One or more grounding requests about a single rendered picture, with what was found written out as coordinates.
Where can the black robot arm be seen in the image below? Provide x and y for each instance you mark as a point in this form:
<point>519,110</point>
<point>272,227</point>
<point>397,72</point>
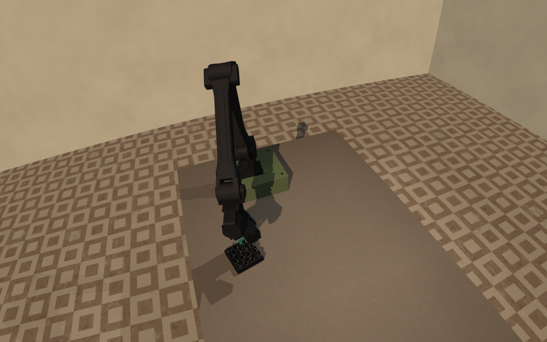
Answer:
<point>233,144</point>

